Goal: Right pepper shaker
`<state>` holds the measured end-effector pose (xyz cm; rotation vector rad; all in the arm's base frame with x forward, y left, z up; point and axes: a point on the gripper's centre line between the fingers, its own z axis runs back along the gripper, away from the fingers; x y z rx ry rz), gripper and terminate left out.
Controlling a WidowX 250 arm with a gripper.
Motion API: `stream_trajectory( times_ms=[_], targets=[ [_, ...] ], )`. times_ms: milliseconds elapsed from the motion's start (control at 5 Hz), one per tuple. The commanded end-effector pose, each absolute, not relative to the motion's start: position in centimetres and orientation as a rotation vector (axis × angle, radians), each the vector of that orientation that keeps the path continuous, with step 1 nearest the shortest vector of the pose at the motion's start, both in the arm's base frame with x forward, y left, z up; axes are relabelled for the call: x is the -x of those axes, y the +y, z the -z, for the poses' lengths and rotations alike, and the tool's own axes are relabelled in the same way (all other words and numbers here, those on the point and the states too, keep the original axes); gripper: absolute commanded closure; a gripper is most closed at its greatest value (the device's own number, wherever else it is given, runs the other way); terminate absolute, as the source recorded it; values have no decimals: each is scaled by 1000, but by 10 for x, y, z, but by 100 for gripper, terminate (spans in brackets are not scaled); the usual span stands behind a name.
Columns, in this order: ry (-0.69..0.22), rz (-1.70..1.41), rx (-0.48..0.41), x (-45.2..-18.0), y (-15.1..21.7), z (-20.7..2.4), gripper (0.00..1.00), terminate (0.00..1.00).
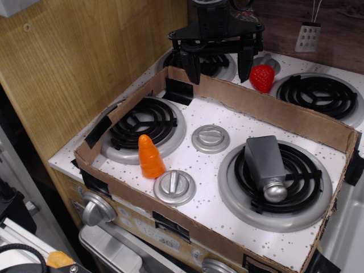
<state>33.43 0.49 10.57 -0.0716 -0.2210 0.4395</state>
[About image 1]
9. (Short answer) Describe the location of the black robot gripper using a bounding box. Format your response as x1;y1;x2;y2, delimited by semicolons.
168;1;265;84

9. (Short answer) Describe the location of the grey pepper shaker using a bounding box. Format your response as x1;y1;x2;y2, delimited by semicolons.
245;135;288;204

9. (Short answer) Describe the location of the back left black burner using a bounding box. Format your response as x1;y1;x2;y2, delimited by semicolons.
155;52;237;81

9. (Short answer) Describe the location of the black burner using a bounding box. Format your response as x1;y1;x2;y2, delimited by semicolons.
269;73;363;127
101;97;187;165
155;52;237;81
217;136;333;233

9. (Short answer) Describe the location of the red toy strawberry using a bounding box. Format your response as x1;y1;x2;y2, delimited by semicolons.
249;64;275;93

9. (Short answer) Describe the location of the silver back knob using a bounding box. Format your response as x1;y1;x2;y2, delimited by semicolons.
253;53;281;75

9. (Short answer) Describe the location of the silver hanging strainer spoon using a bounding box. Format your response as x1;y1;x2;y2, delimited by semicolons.
232;9;260;23

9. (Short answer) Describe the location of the silver upper centre knob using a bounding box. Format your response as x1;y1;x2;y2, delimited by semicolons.
191;125;230;154

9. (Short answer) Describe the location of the front left black burner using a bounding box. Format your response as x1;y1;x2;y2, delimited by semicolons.
101;97;187;165

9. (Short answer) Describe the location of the back right black burner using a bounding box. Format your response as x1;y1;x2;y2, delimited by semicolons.
269;73;363;127

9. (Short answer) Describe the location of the orange toy carrot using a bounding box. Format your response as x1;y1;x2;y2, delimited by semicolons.
138;134;166;179

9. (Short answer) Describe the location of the silver lower centre knob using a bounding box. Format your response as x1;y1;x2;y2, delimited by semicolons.
153;169;196;206

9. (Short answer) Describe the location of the front right black burner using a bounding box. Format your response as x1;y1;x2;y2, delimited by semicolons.
217;136;333;233

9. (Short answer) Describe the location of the silver front oven knob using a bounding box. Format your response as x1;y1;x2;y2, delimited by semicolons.
82;192;117;226

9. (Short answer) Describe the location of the silver oven knob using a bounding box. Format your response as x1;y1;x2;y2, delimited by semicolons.
202;258;237;273
82;192;117;226

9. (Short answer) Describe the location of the silver bottom oven knob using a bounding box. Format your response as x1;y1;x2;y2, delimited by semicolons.
202;258;237;273

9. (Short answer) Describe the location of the orange object bottom left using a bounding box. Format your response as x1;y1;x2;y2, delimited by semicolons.
46;251;75;268

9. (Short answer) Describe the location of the brown cardboard tray wall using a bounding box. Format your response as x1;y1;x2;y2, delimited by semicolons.
75;67;361;272

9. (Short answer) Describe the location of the silver oven door handle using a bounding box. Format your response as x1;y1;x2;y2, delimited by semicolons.
78;224;184;272

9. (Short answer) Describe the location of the black braided cable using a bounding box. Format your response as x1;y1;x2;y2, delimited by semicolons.
0;243;48;273

